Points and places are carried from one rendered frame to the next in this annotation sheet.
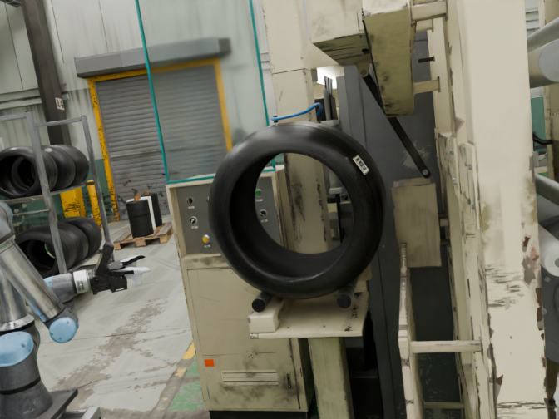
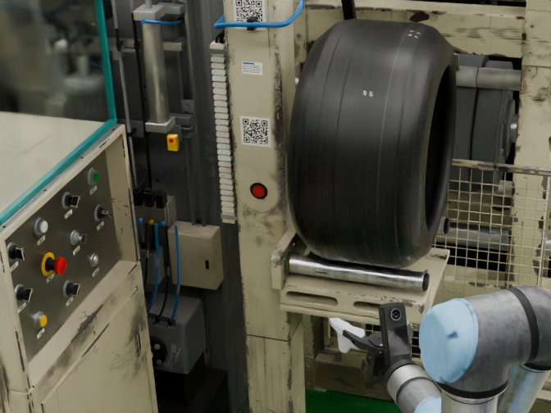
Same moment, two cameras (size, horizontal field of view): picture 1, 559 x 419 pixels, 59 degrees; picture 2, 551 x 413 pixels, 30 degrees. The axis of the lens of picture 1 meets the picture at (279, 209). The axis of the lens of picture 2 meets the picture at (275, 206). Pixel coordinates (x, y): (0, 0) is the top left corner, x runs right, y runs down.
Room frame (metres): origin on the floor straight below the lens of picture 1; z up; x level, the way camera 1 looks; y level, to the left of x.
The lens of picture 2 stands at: (1.75, 2.18, 2.22)
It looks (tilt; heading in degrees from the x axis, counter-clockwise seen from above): 28 degrees down; 274
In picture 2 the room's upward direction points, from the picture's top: 3 degrees counter-clockwise
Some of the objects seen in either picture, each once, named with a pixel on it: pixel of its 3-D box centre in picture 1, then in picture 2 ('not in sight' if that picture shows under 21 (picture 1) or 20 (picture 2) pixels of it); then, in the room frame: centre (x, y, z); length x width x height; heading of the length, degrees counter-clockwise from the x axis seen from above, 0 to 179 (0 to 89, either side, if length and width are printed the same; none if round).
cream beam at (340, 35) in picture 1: (367, 25); not in sight; (1.48, -0.32, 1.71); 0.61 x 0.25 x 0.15; 165
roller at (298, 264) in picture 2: (271, 288); (356, 272); (1.72, 0.07, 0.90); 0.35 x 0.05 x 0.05; 165
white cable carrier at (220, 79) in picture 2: not in sight; (228, 133); (2.03, -0.11, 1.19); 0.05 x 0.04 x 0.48; 75
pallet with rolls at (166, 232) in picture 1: (144, 216); not in sight; (8.12, 2.22, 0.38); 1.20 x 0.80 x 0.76; 3
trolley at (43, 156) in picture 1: (51, 211); not in sight; (5.11, 2.33, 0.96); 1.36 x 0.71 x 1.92; 175
